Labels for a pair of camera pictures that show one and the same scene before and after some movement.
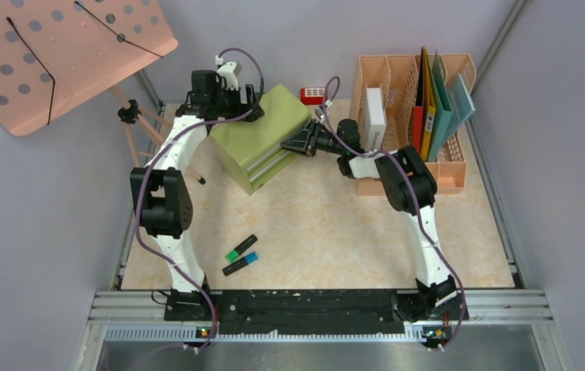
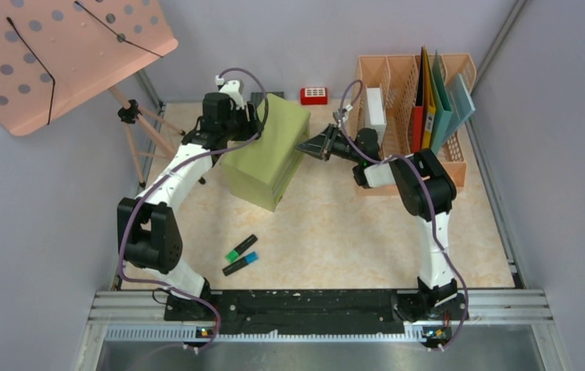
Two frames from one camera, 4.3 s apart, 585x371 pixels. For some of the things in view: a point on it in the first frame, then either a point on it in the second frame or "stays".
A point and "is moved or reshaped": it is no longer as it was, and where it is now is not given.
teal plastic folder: x=443 y=106 stays
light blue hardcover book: x=460 y=101 stays
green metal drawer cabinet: x=247 y=152 is moved or reshaped
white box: x=375 y=122 stays
